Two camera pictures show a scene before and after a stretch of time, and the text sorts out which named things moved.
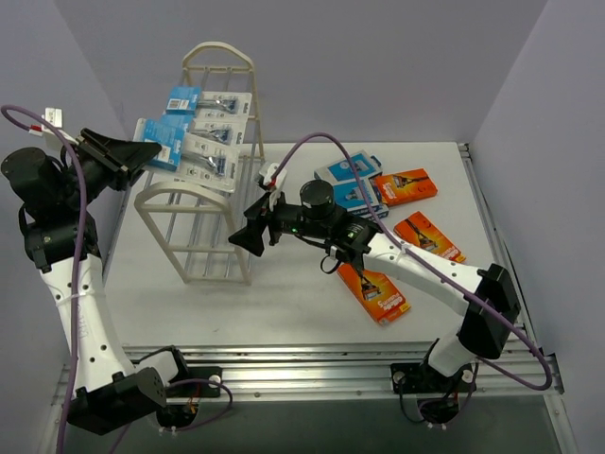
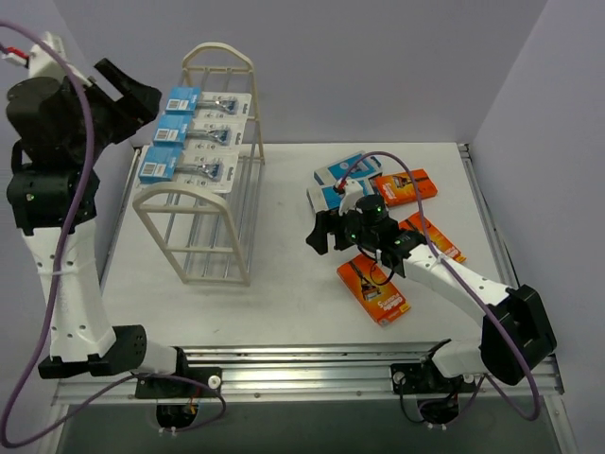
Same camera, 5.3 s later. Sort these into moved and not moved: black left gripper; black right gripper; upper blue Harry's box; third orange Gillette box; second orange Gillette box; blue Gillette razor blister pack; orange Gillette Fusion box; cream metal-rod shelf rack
Moved: black right gripper; black left gripper
Not moved: second orange Gillette box; cream metal-rod shelf rack; third orange Gillette box; upper blue Harry's box; orange Gillette Fusion box; blue Gillette razor blister pack
